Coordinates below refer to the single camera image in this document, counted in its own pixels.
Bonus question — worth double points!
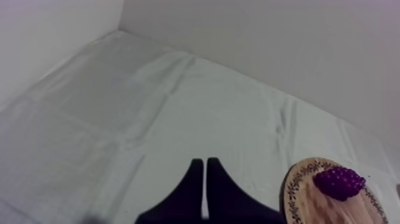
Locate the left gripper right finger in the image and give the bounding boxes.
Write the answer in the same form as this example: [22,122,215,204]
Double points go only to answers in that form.
[206,157,288,224]

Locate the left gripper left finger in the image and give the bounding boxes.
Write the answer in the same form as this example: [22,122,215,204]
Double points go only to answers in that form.
[134,158,205,224]

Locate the round wooden board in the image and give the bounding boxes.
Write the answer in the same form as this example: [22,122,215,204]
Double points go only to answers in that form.
[279,157,390,224]

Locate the purple toy grapes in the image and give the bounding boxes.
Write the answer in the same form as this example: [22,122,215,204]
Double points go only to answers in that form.
[312,166,367,202]

